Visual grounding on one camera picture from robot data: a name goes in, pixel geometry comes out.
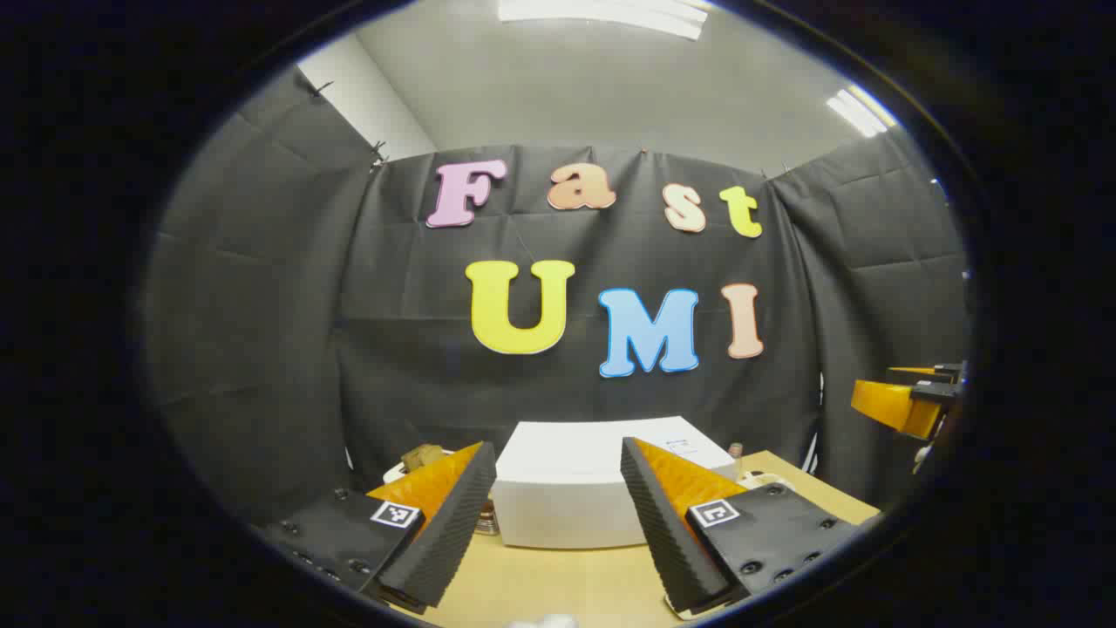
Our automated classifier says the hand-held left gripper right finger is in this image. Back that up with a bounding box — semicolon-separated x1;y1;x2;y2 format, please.
620;437;861;620

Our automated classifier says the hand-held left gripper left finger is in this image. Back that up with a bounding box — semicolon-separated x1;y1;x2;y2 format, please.
251;440;499;616

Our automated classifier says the white microwave oven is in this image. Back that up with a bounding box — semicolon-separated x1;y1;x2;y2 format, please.
491;420;738;550

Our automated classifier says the white toaster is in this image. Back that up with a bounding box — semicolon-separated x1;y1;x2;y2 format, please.
382;450;454;486

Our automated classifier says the ceiling light panel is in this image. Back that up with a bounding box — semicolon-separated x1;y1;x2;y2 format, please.
497;0;711;41
826;84;900;139

